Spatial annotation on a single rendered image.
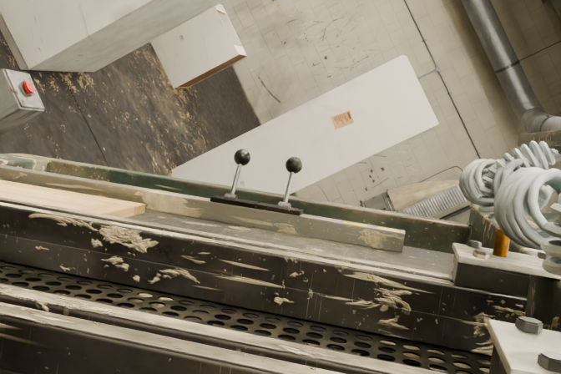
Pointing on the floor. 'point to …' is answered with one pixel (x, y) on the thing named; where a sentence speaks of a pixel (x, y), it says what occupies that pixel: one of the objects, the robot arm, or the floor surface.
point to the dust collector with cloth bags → (407, 194)
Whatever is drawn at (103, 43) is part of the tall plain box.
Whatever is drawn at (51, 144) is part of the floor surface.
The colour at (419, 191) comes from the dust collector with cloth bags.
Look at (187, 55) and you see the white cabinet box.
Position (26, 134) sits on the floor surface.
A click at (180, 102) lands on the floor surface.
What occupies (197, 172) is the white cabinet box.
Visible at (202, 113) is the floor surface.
